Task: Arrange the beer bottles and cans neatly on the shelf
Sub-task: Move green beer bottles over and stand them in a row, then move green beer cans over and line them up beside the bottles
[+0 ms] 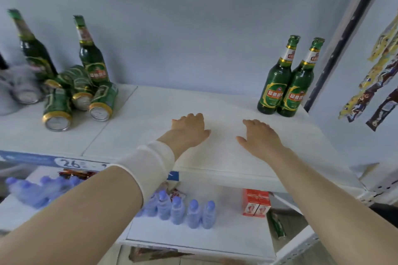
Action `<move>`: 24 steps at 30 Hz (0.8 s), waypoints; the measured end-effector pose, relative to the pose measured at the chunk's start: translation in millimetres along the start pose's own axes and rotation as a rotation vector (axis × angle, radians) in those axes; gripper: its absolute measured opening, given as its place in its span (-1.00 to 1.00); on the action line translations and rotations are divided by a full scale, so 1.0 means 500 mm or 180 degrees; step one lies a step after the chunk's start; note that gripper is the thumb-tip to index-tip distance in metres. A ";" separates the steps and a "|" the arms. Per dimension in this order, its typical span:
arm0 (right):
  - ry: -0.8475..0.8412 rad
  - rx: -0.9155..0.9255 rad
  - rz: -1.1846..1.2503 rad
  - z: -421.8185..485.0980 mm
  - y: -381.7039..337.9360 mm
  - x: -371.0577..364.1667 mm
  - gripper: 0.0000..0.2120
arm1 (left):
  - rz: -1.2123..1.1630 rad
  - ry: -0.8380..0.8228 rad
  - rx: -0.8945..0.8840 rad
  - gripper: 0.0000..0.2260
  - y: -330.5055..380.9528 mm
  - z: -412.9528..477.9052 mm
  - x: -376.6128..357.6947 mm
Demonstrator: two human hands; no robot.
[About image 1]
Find person's left hand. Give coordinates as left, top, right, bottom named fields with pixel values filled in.
left=156, top=113, right=212, bottom=160

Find person's right hand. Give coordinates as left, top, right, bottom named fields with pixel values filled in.
left=235, top=118, right=294, bottom=168

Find white metal shelf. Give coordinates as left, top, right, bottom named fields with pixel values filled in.
left=0, top=0, right=398, bottom=265

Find green glass beer bottle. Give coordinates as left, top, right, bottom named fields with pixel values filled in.
left=277, top=37, right=325, bottom=118
left=73, top=15, right=110, bottom=85
left=7, top=9, right=59, bottom=82
left=257, top=35, right=301, bottom=116

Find green beer can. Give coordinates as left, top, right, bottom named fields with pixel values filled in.
left=70, top=76, right=95, bottom=111
left=89, top=81, right=119, bottom=122
left=42, top=87, right=73, bottom=133
left=44, top=65, right=82, bottom=89

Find silver beer can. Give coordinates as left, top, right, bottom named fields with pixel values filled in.
left=11, top=66, right=43, bottom=105
left=0, top=72, right=19, bottom=116

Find person's right forearm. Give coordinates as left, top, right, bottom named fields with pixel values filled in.
left=266, top=149, right=398, bottom=265

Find person's left forearm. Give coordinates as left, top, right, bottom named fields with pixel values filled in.
left=0, top=164, right=144, bottom=265

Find row of small water bottles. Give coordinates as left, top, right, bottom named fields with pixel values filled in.
left=5, top=176, right=217, bottom=230

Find white wrist sleeve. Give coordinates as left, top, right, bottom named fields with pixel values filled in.
left=107, top=140, right=176, bottom=206

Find red and white carton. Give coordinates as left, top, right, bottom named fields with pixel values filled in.
left=256, top=192, right=272, bottom=218
left=242, top=188, right=259, bottom=217

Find green snack packet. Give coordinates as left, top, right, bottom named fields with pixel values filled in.
left=268, top=210, right=287, bottom=241

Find yellow hanging snack strip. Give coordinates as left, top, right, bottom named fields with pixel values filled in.
left=338, top=13, right=398, bottom=123

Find blue price label strip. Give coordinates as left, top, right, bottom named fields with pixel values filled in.
left=0, top=149, right=180, bottom=181

